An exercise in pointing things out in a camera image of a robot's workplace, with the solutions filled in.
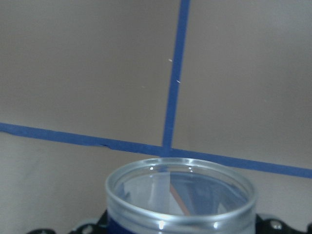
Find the clear tennis ball can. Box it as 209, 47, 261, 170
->
105, 157, 257, 234

